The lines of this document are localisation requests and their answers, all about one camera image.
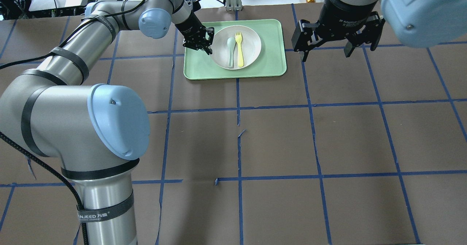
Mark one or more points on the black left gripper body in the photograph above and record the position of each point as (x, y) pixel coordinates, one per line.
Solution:
(189, 25)

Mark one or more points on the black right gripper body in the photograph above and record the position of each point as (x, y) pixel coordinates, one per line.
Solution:
(344, 14)

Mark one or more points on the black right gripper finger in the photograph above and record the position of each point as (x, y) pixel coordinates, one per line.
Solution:
(371, 34)
(305, 38)

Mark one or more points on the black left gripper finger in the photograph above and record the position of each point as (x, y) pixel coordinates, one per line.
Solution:
(208, 49)
(210, 32)

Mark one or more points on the yellow plastic fork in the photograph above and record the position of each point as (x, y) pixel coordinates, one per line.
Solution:
(240, 57)

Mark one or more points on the white round plate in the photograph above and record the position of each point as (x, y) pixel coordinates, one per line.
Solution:
(251, 44)

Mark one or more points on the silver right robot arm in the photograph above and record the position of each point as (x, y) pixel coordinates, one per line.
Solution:
(416, 23)

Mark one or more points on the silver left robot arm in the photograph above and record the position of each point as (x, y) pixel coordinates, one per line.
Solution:
(91, 137)

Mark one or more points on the green plastic spoon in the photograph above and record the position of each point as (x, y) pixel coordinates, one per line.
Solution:
(231, 43)

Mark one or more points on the light green plastic tray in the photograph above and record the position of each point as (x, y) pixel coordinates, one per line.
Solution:
(270, 63)

